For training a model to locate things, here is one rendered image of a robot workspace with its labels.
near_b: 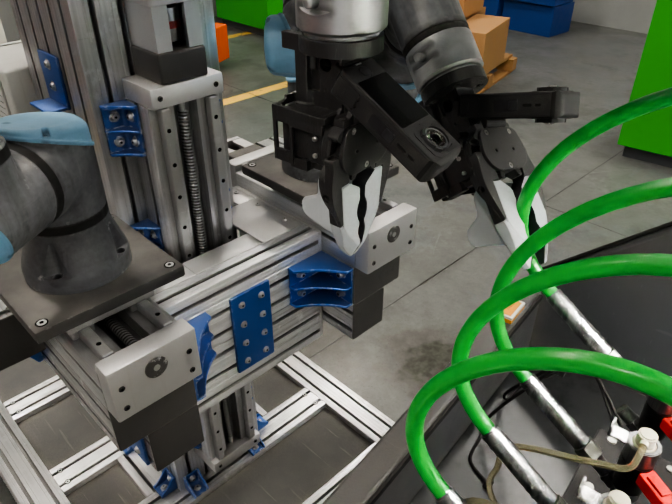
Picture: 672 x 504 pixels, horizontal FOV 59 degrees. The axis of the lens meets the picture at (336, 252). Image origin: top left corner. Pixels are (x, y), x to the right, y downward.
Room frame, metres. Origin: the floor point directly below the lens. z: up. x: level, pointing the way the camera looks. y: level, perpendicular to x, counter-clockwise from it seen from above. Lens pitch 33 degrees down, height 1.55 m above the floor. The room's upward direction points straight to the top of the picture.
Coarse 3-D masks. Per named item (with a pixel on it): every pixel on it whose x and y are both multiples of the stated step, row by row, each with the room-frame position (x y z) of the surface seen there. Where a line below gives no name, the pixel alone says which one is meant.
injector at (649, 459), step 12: (636, 432) 0.36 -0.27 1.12; (660, 444) 0.35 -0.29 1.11; (600, 456) 0.37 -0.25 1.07; (624, 456) 0.35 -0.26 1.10; (648, 456) 0.33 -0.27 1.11; (600, 468) 0.36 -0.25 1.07; (636, 468) 0.34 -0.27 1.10; (648, 468) 0.33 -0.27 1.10; (612, 480) 0.35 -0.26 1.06; (624, 480) 0.34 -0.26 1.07; (624, 492) 0.34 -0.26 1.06; (636, 492) 0.33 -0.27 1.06
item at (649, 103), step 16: (656, 96) 0.46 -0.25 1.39; (608, 112) 0.48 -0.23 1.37; (624, 112) 0.47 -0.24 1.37; (640, 112) 0.46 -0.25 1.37; (592, 128) 0.49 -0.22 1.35; (608, 128) 0.48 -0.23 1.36; (560, 144) 0.50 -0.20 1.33; (576, 144) 0.49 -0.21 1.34; (544, 160) 0.51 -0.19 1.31; (560, 160) 0.50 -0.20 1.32; (544, 176) 0.51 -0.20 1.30; (528, 192) 0.51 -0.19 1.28; (528, 208) 0.51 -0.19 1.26; (528, 272) 0.50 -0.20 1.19
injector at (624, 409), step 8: (648, 400) 0.41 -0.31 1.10; (656, 400) 0.40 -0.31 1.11; (624, 408) 0.43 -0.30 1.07; (648, 408) 0.41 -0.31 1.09; (656, 408) 0.40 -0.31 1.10; (664, 408) 0.40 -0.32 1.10; (624, 416) 0.42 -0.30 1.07; (632, 416) 0.42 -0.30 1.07; (640, 416) 0.42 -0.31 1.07; (648, 416) 0.41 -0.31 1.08; (656, 416) 0.40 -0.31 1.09; (664, 416) 0.40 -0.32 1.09; (632, 424) 0.42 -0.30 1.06; (640, 424) 0.41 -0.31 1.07; (648, 424) 0.40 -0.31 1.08; (656, 424) 0.40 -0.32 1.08; (656, 432) 0.40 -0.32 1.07
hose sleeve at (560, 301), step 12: (552, 300) 0.48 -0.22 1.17; (564, 300) 0.48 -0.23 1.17; (564, 312) 0.47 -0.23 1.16; (576, 312) 0.47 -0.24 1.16; (576, 324) 0.46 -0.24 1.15; (588, 324) 0.46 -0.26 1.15; (588, 336) 0.46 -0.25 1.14; (600, 336) 0.46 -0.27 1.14; (588, 348) 0.45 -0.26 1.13; (600, 348) 0.45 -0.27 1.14
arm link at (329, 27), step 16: (304, 0) 0.48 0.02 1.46; (320, 0) 0.48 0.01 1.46; (336, 0) 0.47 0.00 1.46; (352, 0) 0.47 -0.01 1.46; (368, 0) 0.48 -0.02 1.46; (384, 0) 0.49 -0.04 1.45; (304, 16) 0.49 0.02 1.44; (320, 16) 0.48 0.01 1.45; (336, 16) 0.47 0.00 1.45; (352, 16) 0.47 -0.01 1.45; (368, 16) 0.48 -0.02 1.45; (384, 16) 0.49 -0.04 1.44; (304, 32) 0.49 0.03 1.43; (320, 32) 0.48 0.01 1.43; (336, 32) 0.47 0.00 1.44; (352, 32) 0.47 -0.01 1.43; (368, 32) 0.48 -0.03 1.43
